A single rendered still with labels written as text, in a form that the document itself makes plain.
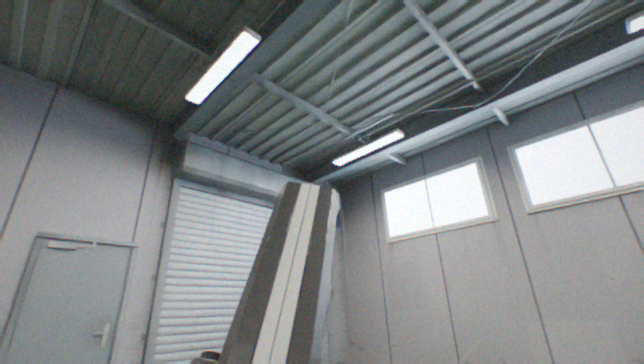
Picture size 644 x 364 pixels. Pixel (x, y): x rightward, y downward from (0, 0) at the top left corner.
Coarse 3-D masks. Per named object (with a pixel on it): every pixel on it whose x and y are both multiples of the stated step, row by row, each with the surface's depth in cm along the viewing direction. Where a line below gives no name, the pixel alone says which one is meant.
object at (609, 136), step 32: (576, 128) 420; (608, 128) 395; (640, 128) 373; (544, 160) 437; (576, 160) 410; (608, 160) 387; (640, 160) 365; (544, 192) 427; (576, 192) 402; (608, 192) 379
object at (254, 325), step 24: (288, 192) 9; (288, 216) 8; (264, 240) 8; (288, 240) 7; (264, 264) 7; (288, 264) 7; (264, 288) 6; (240, 312) 6; (264, 312) 6; (240, 336) 6; (264, 336) 6; (192, 360) 6; (216, 360) 6; (240, 360) 5; (264, 360) 5
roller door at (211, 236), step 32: (192, 192) 463; (224, 192) 498; (192, 224) 448; (224, 224) 485; (256, 224) 527; (160, 256) 406; (192, 256) 436; (224, 256) 468; (160, 288) 390; (192, 288) 421; (224, 288) 454; (160, 320) 382; (192, 320) 409; (224, 320) 439; (160, 352) 372; (192, 352) 397
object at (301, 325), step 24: (312, 192) 9; (312, 216) 8; (312, 240) 8; (312, 264) 7; (288, 288) 6; (312, 288) 7; (288, 312) 6; (312, 312) 6; (288, 336) 6; (312, 336) 6; (288, 360) 5; (312, 360) 5
